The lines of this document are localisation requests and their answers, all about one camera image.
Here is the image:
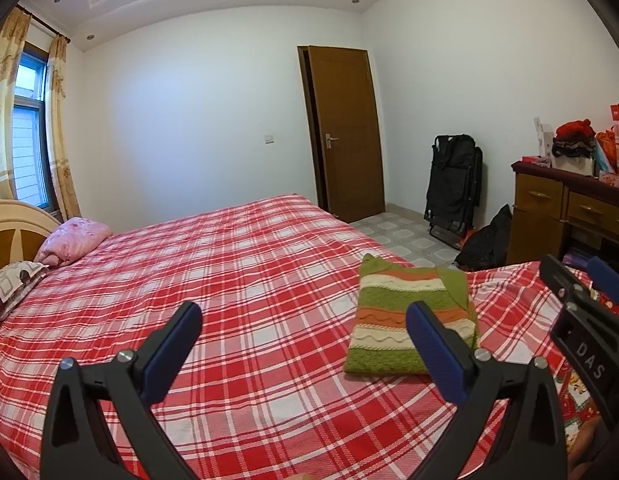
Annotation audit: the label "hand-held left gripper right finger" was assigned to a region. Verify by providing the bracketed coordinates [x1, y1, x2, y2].
[406, 301, 570, 480]

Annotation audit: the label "dark folded clothes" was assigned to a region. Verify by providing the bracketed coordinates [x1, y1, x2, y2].
[552, 139, 596, 158]

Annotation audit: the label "pink folded blanket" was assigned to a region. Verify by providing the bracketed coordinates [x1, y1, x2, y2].
[34, 217, 113, 268]

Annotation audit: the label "red clothes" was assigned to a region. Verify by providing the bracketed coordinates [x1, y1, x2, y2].
[554, 119, 595, 143]

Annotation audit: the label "person's right hand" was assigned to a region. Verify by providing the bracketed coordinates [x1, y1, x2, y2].
[568, 420, 601, 471]

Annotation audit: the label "curtain rod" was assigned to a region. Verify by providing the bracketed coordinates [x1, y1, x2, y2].
[14, 5, 71, 41]

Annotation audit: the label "narrow cream floral curtain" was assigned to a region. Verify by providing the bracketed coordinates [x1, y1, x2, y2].
[44, 35, 82, 221]

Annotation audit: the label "red plaid bed sheet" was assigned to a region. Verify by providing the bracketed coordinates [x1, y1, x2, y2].
[0, 192, 619, 480]

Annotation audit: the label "white bag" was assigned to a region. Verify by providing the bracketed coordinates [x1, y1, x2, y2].
[552, 155, 595, 177]

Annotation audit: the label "cream and brown headboard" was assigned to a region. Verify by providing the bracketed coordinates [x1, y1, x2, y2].
[0, 200, 65, 278]

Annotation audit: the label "brown patterned pillow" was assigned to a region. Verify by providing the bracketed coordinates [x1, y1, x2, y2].
[0, 260, 50, 323]

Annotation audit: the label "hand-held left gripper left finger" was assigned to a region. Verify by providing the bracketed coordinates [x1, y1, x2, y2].
[40, 301, 204, 480]

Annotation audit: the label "green striped knit sweater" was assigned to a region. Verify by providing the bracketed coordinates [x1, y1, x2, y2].
[343, 253, 480, 376]

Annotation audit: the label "window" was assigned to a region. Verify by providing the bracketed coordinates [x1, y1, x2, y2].
[12, 45, 58, 211]

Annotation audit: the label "wide cream floral curtain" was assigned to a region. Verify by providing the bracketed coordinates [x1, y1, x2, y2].
[0, 7, 33, 203]

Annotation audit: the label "brown wooden door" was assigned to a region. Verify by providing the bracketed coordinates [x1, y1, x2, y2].
[297, 45, 387, 223]

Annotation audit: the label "orange gift bag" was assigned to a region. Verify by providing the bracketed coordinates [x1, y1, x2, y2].
[594, 130, 617, 176]

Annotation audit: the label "brown wooden dresser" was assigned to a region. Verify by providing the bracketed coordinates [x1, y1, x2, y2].
[507, 159, 619, 268]

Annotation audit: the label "red printed cloth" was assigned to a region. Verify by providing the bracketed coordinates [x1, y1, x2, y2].
[557, 280, 619, 456]

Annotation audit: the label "white carton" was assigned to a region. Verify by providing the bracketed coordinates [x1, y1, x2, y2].
[533, 116, 555, 158]

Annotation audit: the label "black folding chair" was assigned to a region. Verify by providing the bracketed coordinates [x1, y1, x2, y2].
[423, 134, 484, 251]

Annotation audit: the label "black bag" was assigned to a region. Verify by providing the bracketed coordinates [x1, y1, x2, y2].
[454, 204, 513, 271]

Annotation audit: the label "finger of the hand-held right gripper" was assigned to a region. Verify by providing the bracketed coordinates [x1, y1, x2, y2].
[587, 256, 619, 307]
[539, 254, 598, 311]

